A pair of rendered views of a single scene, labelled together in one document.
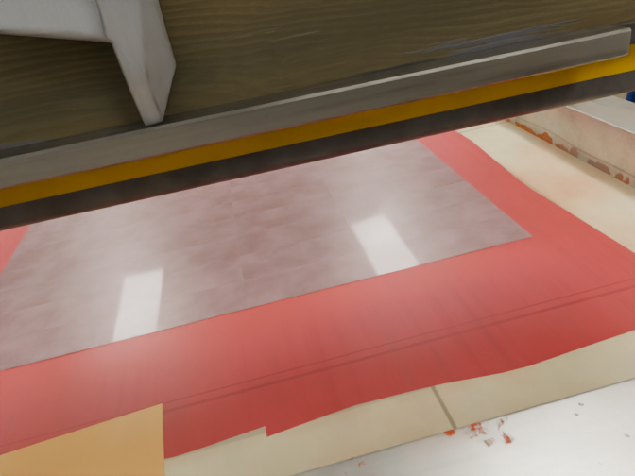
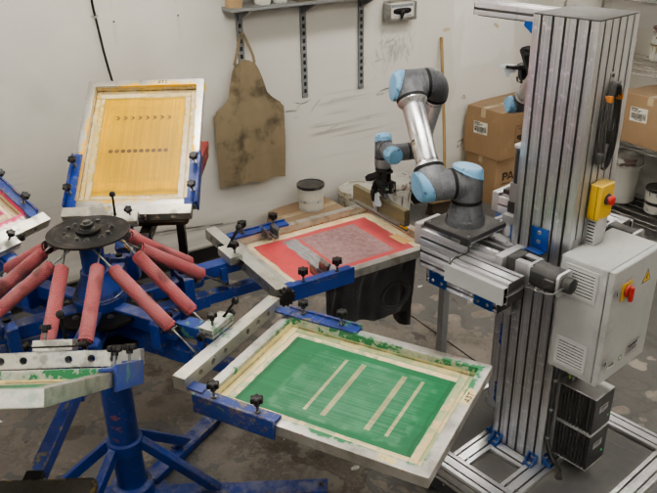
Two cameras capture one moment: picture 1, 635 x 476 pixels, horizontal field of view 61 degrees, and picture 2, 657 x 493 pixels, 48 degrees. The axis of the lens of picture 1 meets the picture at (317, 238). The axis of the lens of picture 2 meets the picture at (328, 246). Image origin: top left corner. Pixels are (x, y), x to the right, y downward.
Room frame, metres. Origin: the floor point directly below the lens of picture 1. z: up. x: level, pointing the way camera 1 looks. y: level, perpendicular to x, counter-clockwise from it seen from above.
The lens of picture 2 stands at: (1.76, 2.78, 2.41)
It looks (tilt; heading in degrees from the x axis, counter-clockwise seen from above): 26 degrees down; 245
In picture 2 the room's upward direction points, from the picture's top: 1 degrees counter-clockwise
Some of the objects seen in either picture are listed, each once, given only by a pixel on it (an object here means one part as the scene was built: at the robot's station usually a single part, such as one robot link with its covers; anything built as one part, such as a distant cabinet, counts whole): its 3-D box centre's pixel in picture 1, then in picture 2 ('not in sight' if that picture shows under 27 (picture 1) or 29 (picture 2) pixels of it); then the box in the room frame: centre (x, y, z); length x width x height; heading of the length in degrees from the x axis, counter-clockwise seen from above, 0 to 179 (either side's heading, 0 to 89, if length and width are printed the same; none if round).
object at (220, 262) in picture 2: not in sight; (218, 267); (1.02, 0.13, 1.02); 0.17 x 0.06 x 0.05; 6
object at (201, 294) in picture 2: not in sight; (248, 286); (0.89, 0.12, 0.89); 1.24 x 0.06 x 0.06; 6
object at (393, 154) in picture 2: not in sight; (394, 153); (0.21, 0.17, 1.39); 0.11 x 0.11 x 0.08; 79
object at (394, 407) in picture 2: not in sight; (306, 352); (0.98, 0.91, 1.05); 1.08 x 0.61 x 0.23; 126
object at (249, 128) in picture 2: not in sight; (248, 110); (0.13, -1.93, 1.06); 0.53 x 0.07 x 1.05; 6
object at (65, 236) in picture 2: not in sight; (112, 374); (1.51, 0.18, 0.67); 0.39 x 0.39 x 1.35
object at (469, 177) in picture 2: not in sight; (465, 181); (0.20, 0.66, 1.42); 0.13 x 0.12 x 0.14; 169
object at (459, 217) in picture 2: not in sight; (465, 209); (0.19, 0.66, 1.31); 0.15 x 0.15 x 0.10
